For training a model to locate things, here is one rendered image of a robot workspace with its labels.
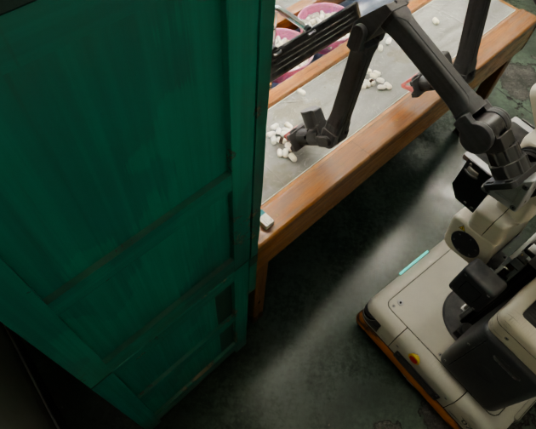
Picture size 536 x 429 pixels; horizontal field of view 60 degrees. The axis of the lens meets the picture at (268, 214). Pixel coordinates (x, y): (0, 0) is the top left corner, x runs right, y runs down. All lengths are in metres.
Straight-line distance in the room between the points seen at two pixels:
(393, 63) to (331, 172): 0.67
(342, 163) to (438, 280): 0.72
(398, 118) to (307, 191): 0.50
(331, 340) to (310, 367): 0.16
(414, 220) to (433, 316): 0.69
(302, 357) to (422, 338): 0.52
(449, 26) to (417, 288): 1.18
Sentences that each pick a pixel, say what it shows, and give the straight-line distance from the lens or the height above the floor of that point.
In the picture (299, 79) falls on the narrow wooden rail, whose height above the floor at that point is 0.76.
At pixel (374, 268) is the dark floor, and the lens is 2.33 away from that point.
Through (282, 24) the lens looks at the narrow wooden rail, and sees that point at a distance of 2.20.
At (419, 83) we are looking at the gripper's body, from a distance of 1.82.
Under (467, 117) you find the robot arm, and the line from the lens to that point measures 1.17.
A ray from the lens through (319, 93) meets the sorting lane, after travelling 1.90.
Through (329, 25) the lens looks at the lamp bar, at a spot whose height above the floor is 1.10.
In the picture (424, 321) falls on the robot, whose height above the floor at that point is 0.28.
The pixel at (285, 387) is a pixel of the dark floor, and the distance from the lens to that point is 2.08.
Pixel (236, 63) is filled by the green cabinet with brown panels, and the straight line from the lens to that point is 0.73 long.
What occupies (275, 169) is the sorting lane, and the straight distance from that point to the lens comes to 1.63.
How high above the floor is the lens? 2.03
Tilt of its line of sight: 58 degrees down
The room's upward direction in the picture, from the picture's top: 5 degrees clockwise
